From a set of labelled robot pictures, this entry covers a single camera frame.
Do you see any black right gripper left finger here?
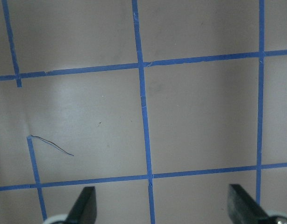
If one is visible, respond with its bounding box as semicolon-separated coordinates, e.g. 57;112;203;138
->
64;186;97;224

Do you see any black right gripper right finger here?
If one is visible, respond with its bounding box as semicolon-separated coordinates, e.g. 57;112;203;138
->
227;184;272;224

